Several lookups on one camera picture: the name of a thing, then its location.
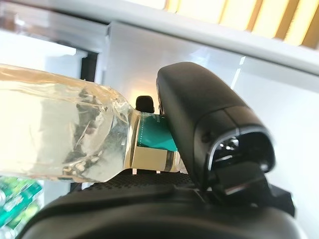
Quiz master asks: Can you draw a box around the yellow tea drink bottle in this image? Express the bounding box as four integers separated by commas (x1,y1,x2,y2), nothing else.
0,63,189,184

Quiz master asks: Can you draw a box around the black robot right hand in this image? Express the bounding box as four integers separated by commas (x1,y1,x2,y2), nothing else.
18,62,307,239

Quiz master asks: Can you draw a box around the green drink can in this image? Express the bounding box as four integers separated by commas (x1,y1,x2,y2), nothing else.
0,201,33,239
0,178,43,217

